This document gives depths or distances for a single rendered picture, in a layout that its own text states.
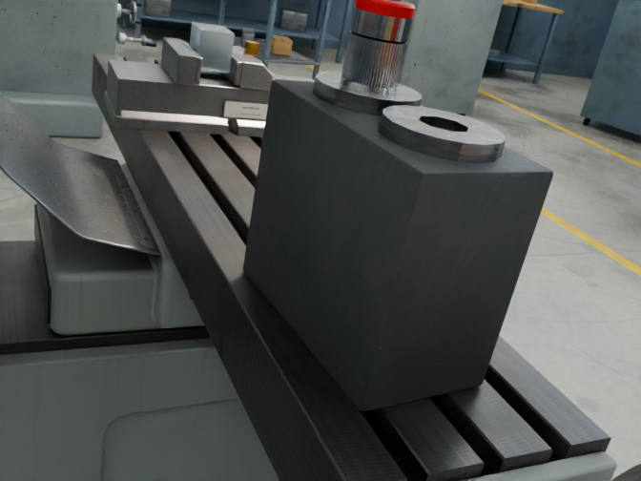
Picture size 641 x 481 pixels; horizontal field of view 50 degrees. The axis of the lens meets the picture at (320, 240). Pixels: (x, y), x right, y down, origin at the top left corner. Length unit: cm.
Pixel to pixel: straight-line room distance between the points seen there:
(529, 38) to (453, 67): 427
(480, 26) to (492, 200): 527
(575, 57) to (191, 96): 958
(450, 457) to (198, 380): 54
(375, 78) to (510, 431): 29
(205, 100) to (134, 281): 32
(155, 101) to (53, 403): 44
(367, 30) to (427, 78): 498
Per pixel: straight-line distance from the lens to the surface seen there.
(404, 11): 56
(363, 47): 56
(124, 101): 105
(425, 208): 44
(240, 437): 108
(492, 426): 55
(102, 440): 101
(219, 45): 108
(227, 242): 72
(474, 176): 46
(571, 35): 1032
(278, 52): 547
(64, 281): 87
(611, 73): 699
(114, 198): 97
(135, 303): 90
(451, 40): 558
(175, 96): 105
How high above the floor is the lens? 125
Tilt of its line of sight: 24 degrees down
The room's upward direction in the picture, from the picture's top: 11 degrees clockwise
